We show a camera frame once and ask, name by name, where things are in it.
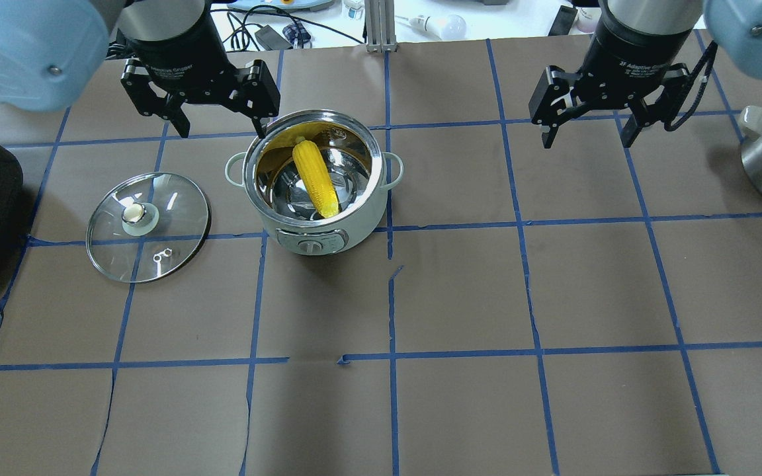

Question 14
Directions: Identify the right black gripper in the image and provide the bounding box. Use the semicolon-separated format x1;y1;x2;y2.
529;19;689;149

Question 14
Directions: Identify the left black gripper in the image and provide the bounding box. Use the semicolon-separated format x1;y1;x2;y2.
119;13;280;139

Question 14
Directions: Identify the yellow toy corn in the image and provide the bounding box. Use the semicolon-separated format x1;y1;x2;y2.
292;136;341;219

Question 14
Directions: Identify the glass pot lid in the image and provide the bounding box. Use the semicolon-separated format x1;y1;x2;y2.
85;172;211;284

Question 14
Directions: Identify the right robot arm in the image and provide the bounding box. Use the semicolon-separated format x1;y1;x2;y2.
529;1;762;148

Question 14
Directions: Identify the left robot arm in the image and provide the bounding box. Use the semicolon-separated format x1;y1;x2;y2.
0;1;280;138

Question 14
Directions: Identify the small black power brick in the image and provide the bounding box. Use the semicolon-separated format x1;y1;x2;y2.
254;25;293;51

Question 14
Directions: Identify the black smartphone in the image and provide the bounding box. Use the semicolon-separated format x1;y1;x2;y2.
547;5;578;36

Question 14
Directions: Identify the white purple cup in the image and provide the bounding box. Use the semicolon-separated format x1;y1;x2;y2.
575;7;601;34

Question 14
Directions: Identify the aluminium frame post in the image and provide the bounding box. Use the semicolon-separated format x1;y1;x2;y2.
364;0;398;52

